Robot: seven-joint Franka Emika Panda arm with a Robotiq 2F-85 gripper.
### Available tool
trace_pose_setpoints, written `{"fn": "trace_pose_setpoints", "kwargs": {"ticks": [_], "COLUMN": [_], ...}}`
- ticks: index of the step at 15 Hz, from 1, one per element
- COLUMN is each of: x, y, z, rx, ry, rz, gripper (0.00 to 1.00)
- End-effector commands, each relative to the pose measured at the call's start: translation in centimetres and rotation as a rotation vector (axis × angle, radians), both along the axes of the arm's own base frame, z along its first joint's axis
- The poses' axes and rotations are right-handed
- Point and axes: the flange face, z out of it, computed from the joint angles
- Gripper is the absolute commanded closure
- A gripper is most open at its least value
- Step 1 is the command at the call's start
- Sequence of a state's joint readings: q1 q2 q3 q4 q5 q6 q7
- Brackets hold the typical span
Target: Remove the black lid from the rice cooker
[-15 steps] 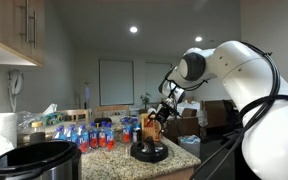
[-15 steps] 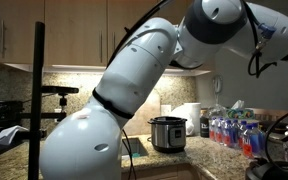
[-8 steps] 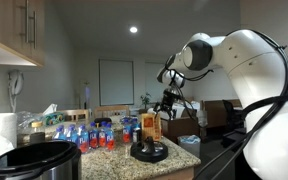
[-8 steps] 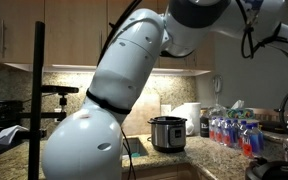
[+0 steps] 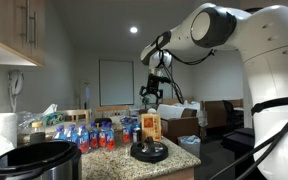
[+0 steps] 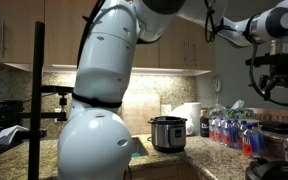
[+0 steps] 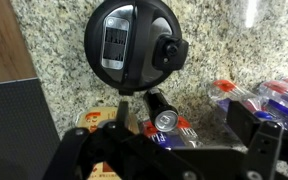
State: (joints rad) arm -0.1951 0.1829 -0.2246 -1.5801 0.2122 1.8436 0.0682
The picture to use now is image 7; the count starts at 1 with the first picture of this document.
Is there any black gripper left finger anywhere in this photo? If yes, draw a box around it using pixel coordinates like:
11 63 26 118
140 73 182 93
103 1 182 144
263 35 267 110
43 100 198 180

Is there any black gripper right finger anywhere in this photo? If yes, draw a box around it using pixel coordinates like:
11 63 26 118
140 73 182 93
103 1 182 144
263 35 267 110
226 99 288 180

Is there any dark grey textured panel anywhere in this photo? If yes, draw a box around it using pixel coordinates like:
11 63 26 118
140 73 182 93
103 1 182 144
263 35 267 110
0 77 62 180

